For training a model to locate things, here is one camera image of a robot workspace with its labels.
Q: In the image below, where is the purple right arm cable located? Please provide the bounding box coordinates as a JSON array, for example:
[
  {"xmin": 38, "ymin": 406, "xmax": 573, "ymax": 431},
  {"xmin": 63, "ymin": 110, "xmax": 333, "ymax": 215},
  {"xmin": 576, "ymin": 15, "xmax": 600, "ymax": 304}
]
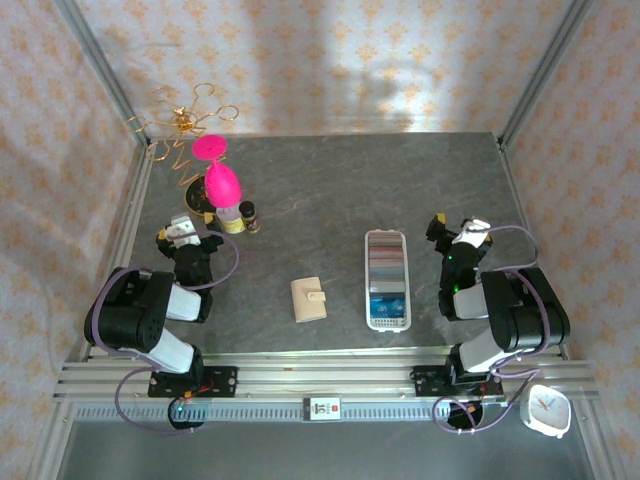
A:
[{"xmin": 432, "ymin": 225, "xmax": 554, "ymax": 434}]

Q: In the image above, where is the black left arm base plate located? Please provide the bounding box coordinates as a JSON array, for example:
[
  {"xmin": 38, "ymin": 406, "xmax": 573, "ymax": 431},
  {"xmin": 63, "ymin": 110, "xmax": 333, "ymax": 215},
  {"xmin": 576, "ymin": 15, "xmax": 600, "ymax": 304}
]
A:
[{"xmin": 147, "ymin": 365, "xmax": 239, "ymax": 400}]

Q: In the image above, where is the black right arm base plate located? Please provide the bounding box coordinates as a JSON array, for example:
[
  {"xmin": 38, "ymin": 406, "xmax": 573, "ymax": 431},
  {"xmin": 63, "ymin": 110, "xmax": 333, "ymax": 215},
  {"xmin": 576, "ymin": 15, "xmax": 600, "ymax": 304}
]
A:
[{"xmin": 412, "ymin": 364, "xmax": 504, "ymax": 400}]

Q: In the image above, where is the red wire yellow connector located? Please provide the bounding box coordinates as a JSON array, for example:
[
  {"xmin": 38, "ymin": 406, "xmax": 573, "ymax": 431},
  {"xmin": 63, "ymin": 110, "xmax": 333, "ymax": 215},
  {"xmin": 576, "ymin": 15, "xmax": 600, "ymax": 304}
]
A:
[
  {"xmin": 180, "ymin": 380, "xmax": 217, "ymax": 402},
  {"xmin": 462, "ymin": 383, "xmax": 502, "ymax": 416}
]

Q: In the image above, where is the gold wire glass rack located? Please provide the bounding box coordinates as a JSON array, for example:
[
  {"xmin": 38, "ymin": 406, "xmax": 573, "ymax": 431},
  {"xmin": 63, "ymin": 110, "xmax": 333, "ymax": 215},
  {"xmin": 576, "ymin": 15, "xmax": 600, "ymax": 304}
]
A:
[{"xmin": 124, "ymin": 82, "xmax": 240, "ymax": 220}]

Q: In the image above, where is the aluminium mounting rail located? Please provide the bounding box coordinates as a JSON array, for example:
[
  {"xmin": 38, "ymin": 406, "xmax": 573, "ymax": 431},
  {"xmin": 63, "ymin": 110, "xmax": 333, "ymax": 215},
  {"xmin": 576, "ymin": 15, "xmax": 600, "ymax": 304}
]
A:
[{"xmin": 53, "ymin": 349, "xmax": 600, "ymax": 404}]

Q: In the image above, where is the beige card holder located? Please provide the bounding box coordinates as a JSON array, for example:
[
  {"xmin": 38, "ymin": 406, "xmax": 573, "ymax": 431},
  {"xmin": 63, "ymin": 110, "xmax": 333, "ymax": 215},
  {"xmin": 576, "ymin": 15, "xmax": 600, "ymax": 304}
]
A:
[{"xmin": 291, "ymin": 276, "xmax": 328, "ymax": 324}]

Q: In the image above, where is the small dark spice bottle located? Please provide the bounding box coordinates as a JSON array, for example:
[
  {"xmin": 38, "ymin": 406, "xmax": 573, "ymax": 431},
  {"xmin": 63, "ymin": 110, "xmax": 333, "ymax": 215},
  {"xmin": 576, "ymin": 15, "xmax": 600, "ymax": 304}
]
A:
[{"xmin": 238, "ymin": 200, "xmax": 262, "ymax": 235}]

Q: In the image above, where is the grey slotted cable duct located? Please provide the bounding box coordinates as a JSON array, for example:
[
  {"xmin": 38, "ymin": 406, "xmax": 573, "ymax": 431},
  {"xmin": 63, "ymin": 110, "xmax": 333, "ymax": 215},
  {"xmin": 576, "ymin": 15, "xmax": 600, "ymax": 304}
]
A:
[{"xmin": 73, "ymin": 402, "xmax": 526, "ymax": 422}]

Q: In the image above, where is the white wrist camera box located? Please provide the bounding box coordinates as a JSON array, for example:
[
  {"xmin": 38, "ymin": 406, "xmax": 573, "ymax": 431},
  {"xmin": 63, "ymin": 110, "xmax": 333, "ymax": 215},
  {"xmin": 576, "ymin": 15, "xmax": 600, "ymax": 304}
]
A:
[
  {"xmin": 451, "ymin": 216, "xmax": 491, "ymax": 247},
  {"xmin": 166, "ymin": 213, "xmax": 202, "ymax": 249}
]

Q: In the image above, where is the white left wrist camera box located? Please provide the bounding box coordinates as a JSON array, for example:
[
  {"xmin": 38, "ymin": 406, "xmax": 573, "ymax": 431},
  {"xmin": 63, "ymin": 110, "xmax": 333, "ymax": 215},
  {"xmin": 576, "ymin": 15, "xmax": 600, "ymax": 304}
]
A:
[{"xmin": 166, "ymin": 213, "xmax": 202, "ymax": 249}]

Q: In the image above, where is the aluminium side rail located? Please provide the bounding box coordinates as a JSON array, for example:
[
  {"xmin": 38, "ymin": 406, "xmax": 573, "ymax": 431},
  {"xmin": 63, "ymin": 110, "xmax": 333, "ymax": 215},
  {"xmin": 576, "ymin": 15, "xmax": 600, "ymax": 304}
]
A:
[
  {"xmin": 82, "ymin": 142, "xmax": 154, "ymax": 361},
  {"xmin": 497, "ymin": 142, "xmax": 571, "ymax": 361}
]

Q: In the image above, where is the white alarm clock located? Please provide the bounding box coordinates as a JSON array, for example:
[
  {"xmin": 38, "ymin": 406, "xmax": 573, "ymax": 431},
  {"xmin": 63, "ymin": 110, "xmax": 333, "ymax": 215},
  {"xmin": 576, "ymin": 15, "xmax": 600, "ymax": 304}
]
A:
[{"xmin": 519, "ymin": 383, "xmax": 572, "ymax": 440}]

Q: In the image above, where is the blue credit card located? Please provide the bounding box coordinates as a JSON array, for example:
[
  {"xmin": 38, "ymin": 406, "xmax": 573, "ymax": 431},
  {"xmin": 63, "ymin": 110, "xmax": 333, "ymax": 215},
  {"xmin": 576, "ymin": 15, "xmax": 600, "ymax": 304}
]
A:
[{"xmin": 370, "ymin": 293, "xmax": 407, "ymax": 320}]

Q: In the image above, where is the pink wine glass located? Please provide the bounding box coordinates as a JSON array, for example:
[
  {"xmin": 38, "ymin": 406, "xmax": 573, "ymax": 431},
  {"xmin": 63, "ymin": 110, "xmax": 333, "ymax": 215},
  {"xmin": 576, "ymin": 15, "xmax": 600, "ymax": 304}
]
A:
[{"xmin": 191, "ymin": 133, "xmax": 243, "ymax": 210}]

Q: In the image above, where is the aluminium frame post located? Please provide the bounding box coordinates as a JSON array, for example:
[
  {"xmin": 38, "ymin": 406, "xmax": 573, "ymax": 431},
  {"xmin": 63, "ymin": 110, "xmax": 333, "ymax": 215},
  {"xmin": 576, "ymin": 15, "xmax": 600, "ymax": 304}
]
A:
[
  {"xmin": 52, "ymin": 0, "xmax": 151, "ymax": 147},
  {"xmin": 497, "ymin": 0, "xmax": 594, "ymax": 151}
]

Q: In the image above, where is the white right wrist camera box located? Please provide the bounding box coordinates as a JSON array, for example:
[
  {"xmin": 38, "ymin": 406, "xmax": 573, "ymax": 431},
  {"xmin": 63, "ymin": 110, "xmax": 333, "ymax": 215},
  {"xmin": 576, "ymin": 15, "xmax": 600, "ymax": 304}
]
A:
[{"xmin": 451, "ymin": 216, "xmax": 491, "ymax": 247}]

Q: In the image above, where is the white label plate red mark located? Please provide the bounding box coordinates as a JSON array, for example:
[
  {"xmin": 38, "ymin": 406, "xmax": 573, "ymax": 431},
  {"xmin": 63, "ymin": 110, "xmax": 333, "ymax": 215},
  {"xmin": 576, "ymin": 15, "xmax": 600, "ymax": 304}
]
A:
[{"xmin": 302, "ymin": 396, "xmax": 343, "ymax": 423}]

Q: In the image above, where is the yellow jar white lid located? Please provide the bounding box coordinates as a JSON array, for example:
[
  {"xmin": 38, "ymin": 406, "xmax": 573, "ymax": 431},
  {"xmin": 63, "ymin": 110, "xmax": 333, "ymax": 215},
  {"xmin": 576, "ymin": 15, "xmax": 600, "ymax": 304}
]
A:
[{"xmin": 215, "ymin": 205, "xmax": 247, "ymax": 236}]

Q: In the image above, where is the white plastic basket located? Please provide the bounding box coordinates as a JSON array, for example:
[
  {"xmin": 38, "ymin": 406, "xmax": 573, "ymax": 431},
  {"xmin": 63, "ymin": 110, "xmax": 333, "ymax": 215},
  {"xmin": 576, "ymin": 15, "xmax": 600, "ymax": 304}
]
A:
[{"xmin": 364, "ymin": 229, "xmax": 413, "ymax": 332}]

